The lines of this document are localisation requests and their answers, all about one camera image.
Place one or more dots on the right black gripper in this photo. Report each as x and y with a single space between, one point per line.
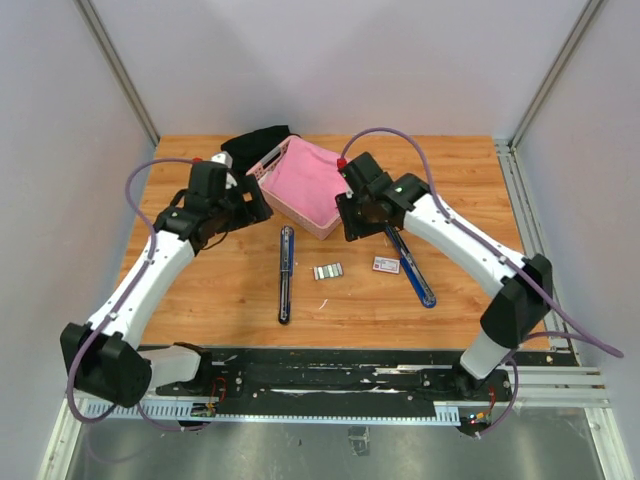
355 230

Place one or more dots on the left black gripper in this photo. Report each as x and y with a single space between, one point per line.
254 211

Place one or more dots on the red staple box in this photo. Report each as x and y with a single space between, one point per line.
386 265

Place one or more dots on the silver staple strips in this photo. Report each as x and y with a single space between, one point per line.
328 271

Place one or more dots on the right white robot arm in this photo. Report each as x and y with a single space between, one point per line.
518 287

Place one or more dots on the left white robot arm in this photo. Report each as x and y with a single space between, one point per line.
102 356

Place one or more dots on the pink plastic basket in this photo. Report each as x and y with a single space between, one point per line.
265 166

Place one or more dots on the black folded cloth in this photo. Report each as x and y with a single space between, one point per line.
248 149

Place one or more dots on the pink folded cloth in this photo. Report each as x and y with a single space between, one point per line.
306 179

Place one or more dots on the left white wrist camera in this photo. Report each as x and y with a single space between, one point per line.
222 158

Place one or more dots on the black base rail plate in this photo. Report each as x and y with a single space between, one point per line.
337 384

